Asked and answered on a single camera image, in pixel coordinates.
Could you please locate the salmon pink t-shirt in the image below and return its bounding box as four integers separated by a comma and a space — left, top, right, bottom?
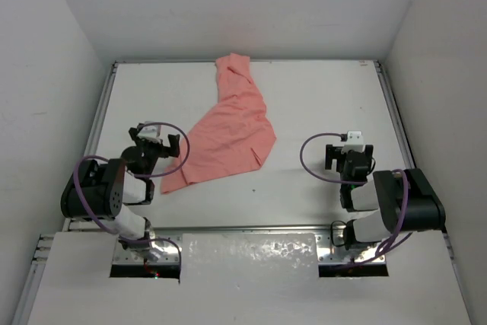
160, 53, 276, 194

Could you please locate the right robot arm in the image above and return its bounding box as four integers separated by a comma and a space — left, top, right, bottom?
325, 145, 446, 250

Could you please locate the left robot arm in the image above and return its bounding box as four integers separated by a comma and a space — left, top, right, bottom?
60, 122, 189, 263

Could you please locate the white front cover panel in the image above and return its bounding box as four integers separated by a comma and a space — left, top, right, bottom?
29, 232, 469, 324

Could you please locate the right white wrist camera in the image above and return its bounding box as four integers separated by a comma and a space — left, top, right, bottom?
341, 130, 364, 154

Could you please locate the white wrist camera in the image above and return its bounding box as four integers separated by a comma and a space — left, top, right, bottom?
341, 130, 364, 154
136, 122, 161, 143

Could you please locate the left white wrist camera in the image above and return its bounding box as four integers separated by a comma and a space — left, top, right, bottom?
136, 122, 161, 143

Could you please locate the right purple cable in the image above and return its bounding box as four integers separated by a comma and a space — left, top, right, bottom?
299, 132, 414, 265

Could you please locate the aluminium table frame rail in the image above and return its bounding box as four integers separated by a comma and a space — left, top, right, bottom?
11, 59, 456, 325

